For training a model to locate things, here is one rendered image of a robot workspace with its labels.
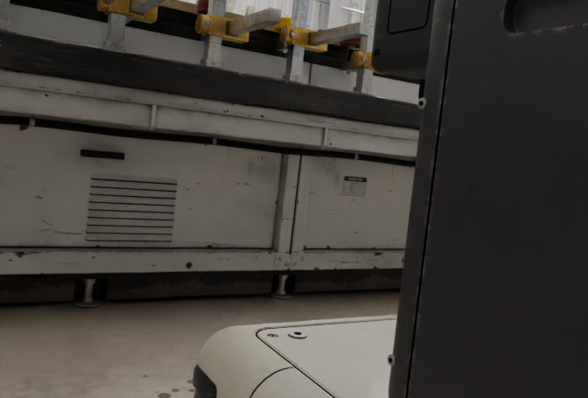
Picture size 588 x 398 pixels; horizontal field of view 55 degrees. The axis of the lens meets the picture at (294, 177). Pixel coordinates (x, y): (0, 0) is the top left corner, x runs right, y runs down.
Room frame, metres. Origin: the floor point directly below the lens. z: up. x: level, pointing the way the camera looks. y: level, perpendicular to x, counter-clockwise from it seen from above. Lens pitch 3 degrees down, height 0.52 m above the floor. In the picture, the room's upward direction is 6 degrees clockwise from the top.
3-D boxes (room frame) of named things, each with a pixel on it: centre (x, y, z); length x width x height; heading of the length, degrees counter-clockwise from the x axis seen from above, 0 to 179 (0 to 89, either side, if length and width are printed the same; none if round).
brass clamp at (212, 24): (1.52, 0.23, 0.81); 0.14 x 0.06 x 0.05; 120
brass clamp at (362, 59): (1.77, -0.20, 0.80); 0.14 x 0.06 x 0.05; 120
